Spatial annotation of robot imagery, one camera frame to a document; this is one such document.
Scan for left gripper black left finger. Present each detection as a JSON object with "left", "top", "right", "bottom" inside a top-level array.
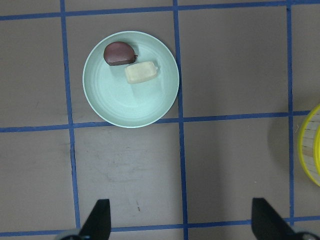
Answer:
[{"left": 76, "top": 199, "right": 111, "bottom": 240}]

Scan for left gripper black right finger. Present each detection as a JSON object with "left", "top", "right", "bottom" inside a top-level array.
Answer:
[{"left": 251, "top": 197, "right": 299, "bottom": 240}]

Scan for white rectangular bun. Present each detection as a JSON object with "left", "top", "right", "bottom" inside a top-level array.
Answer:
[{"left": 124, "top": 61, "right": 158, "bottom": 84}]

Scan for brown half-round bun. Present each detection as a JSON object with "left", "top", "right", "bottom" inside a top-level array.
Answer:
[{"left": 103, "top": 41, "right": 138, "bottom": 66}]

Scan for yellow steamer basket, centre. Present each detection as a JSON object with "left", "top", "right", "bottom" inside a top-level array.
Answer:
[{"left": 297, "top": 104, "right": 320, "bottom": 187}]

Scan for mint green plate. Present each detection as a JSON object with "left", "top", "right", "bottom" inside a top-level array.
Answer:
[{"left": 82, "top": 31, "right": 180, "bottom": 128}]

